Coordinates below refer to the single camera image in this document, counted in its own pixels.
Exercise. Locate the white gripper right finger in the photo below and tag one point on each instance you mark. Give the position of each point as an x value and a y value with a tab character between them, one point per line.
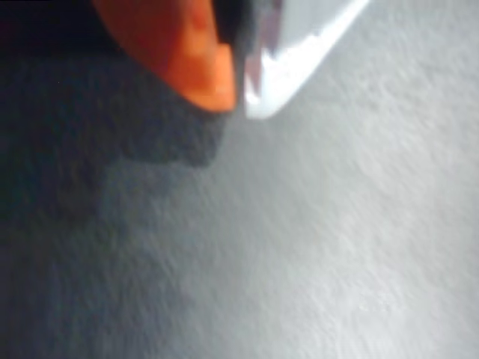
295	56

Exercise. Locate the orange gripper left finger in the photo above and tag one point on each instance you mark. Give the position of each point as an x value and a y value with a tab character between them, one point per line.
179	56

